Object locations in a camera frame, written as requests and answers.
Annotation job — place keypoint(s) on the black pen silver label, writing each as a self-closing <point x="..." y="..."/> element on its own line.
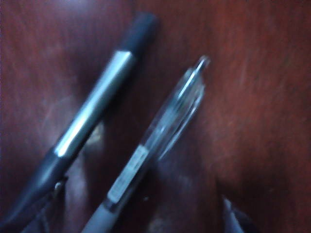
<point x="97" y="97"/>

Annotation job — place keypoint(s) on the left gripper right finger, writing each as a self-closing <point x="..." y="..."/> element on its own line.
<point x="238" y="218"/>

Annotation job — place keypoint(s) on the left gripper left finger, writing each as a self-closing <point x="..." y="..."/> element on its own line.
<point x="43" y="216"/>

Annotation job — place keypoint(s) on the clear gel pen grey grip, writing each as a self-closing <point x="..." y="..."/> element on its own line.
<point x="136" y="157"/>

